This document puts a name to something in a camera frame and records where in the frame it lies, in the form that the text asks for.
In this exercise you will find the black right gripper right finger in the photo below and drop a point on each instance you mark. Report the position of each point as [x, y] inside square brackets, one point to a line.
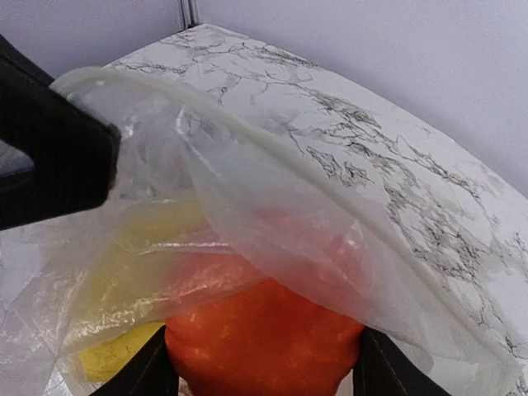
[383, 370]

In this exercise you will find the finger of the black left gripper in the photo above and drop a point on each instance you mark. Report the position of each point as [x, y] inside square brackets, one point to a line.
[56, 159]

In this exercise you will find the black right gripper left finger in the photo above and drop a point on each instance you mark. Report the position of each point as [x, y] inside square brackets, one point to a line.
[149, 372]

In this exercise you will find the fake orange pumpkin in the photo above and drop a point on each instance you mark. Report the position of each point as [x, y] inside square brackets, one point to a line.
[264, 340]

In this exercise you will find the clear zip top bag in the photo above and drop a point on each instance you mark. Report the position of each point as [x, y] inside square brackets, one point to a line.
[357, 220]

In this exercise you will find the fake yellow banana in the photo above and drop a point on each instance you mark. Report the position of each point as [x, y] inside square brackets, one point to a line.
[130, 286]

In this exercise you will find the aluminium corner post left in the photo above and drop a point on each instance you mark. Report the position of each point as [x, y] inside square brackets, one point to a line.
[189, 13]

